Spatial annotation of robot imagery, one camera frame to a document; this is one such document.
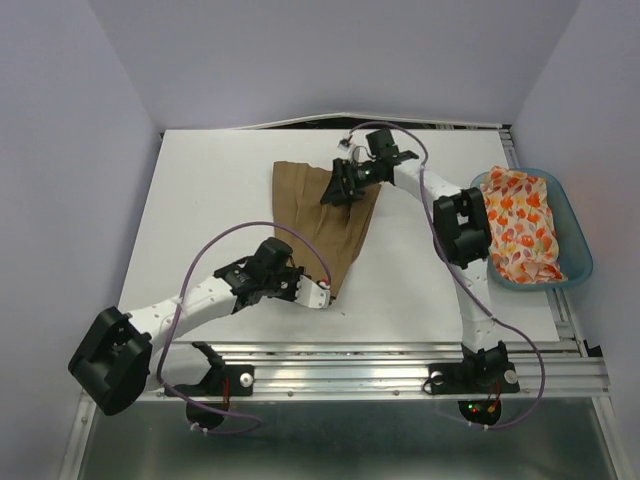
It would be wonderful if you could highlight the brown pleated skirt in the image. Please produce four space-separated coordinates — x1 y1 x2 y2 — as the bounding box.
272 161 381 298

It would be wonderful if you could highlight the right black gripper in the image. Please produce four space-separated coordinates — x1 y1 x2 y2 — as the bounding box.
318 157 379 206

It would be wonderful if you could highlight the purple cable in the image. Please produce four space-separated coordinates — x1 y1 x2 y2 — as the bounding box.
339 121 547 431
155 221 331 435

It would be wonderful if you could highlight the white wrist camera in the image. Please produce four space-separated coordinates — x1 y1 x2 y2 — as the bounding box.
294 275 331 309
338 137 371 163

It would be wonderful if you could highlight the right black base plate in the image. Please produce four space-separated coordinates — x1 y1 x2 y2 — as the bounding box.
421 362 520 429

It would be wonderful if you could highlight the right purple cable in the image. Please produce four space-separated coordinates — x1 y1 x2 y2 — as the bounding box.
339 121 547 431

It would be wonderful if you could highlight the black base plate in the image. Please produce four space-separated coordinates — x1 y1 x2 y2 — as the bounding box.
421 362 520 429
164 364 263 436

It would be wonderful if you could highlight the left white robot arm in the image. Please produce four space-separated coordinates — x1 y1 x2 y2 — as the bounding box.
68 237 326 415

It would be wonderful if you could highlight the orange floral skirt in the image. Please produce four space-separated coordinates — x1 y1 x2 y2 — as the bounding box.
479 167 567 285

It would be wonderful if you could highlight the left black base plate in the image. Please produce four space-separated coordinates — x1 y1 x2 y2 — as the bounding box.
164 364 263 436

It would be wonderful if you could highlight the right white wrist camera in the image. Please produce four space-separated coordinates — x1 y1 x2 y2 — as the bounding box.
338 137 371 163

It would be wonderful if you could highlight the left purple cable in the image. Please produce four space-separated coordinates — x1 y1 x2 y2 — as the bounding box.
155 221 331 435

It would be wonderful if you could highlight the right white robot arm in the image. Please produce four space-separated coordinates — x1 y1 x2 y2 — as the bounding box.
321 126 507 390

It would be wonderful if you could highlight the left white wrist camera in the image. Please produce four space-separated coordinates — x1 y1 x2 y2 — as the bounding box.
294 275 331 309

